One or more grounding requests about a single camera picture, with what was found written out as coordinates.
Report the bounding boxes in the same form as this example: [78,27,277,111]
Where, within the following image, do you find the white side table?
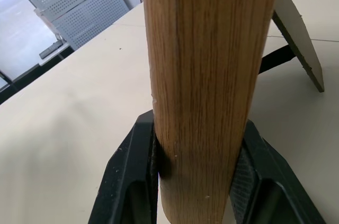
[0,40,72,94]

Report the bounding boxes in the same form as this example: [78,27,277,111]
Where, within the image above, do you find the clear acrylic stand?
[33,7,66,45]

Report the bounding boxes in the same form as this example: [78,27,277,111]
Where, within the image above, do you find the grey remote control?
[39,43,63,59]

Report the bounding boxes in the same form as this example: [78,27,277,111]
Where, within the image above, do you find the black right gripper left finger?
[87,109,170,224]

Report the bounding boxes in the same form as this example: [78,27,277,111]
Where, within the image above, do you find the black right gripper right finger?
[224,118,327,224]

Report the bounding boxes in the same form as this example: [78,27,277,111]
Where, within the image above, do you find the grey perforated metal panel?
[3,0,130,50]

